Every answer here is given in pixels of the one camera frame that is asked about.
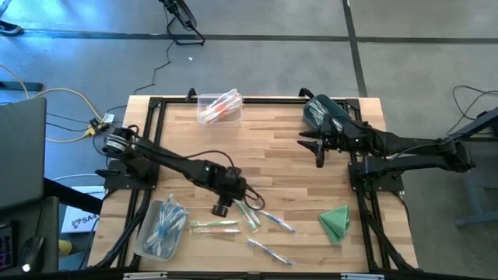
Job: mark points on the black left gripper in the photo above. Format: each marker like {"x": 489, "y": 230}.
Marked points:
{"x": 229, "y": 188}

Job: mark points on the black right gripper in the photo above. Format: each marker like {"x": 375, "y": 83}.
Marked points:
{"x": 344, "y": 136}

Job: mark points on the blue toothbrush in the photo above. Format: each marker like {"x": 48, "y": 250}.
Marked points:
{"x": 270, "y": 252}
{"x": 167, "y": 238}
{"x": 173, "y": 215}
{"x": 157, "y": 227}
{"x": 277, "y": 221}
{"x": 177, "y": 221}
{"x": 166, "y": 225}
{"x": 163, "y": 233}
{"x": 171, "y": 246}
{"x": 169, "y": 206}

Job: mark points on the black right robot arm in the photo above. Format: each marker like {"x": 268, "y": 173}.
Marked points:
{"x": 408, "y": 144}

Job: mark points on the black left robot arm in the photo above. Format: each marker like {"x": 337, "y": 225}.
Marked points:
{"x": 175, "y": 163}

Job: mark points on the teal plastic bin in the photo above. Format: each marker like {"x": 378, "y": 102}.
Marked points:
{"x": 339, "y": 106}

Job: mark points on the clear shallow plastic tray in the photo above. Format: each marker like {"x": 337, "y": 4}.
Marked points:
{"x": 142, "y": 233}

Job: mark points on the green folded cloth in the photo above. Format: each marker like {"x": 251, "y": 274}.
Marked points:
{"x": 335, "y": 225}

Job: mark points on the clear plastic container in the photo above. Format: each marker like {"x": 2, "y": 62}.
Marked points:
{"x": 206, "y": 121}

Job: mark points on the white metal bar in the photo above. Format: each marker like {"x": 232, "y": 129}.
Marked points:
{"x": 362, "y": 277}
{"x": 144, "y": 276}

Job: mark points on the white sheet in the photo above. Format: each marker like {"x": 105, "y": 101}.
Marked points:
{"x": 89, "y": 189}

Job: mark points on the white printed box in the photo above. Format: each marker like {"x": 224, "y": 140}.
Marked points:
{"x": 79, "y": 221}

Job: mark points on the black desk beam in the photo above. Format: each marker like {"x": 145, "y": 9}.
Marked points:
{"x": 72, "y": 196}

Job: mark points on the yellow black power connector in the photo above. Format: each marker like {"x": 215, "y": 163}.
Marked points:
{"x": 95, "y": 126}

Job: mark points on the yellow object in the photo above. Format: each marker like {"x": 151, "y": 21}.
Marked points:
{"x": 65, "y": 248}

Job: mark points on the blue grey metal table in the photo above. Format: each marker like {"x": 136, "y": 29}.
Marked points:
{"x": 472, "y": 186}

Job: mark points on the black desk top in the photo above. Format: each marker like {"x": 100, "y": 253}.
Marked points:
{"x": 46, "y": 221}

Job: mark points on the black floor fan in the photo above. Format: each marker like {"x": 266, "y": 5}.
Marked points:
{"x": 181, "y": 15}

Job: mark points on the black computer mouse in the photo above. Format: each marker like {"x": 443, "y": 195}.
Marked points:
{"x": 33, "y": 253}

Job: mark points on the grey monitor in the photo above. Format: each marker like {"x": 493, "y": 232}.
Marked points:
{"x": 21, "y": 151}

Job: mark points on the black keyboard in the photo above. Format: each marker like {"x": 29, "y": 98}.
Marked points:
{"x": 5, "y": 247}

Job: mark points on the dark floor bar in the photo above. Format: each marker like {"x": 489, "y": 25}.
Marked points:
{"x": 19, "y": 86}

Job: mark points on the person's foot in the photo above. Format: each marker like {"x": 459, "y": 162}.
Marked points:
{"x": 9, "y": 28}

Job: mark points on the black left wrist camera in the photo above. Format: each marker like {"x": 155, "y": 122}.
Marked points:
{"x": 233, "y": 173}

